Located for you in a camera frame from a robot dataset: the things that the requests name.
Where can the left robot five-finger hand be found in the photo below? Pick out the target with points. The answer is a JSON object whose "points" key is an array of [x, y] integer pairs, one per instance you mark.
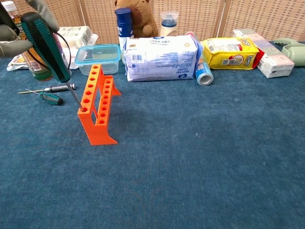
{"points": [[12, 46]]}

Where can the large green black screwdriver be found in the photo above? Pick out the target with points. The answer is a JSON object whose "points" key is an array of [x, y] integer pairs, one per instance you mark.
{"points": [[47, 47]]}

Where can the silver metal precision screwdriver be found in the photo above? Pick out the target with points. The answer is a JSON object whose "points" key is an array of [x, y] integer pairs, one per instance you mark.
{"points": [[59, 88]]}

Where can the small green black screwdriver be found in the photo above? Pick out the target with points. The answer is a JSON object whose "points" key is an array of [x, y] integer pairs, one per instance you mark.
{"points": [[52, 99]]}

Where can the orange test tube rack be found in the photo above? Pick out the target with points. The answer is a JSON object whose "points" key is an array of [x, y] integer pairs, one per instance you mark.
{"points": [[97, 133]]}

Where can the white red snack bag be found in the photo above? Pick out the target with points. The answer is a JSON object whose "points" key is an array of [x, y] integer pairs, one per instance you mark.
{"points": [[16, 63]]}

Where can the green tea bottle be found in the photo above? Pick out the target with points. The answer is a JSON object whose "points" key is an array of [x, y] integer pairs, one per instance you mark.
{"points": [[40, 71]]}

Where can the pink white soft packet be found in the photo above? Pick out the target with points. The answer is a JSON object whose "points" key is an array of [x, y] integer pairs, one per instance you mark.
{"points": [[72, 59]]}

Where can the white toilet paper pack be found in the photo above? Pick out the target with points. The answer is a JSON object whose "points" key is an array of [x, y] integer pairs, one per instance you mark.
{"points": [[74, 32]]}

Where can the clear container blue lid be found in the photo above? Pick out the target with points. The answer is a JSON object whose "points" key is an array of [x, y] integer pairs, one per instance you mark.
{"points": [[100, 55]]}

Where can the brown capybara plush toy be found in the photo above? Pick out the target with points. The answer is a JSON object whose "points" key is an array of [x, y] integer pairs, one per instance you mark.
{"points": [[143, 16]]}

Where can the white blue wipes pack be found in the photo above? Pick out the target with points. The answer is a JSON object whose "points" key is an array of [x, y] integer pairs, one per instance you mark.
{"points": [[162, 57]]}

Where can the wicker folding screen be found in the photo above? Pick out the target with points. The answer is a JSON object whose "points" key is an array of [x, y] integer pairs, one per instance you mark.
{"points": [[202, 16]]}

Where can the blue plastic wrap roll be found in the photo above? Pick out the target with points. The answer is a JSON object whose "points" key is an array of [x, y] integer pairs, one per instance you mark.
{"points": [[203, 74]]}

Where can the blue felt table cover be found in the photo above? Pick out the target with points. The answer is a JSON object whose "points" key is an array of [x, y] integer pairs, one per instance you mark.
{"points": [[190, 155]]}

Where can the yellow biscuit bag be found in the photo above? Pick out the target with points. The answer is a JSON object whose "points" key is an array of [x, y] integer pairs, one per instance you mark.
{"points": [[228, 55]]}

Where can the pastel tissue box pack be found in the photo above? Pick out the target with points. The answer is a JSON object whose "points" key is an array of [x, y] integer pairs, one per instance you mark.
{"points": [[274, 62]]}

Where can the pale green lint roller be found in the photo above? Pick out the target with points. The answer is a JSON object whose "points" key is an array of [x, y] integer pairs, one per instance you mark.
{"points": [[295, 52]]}

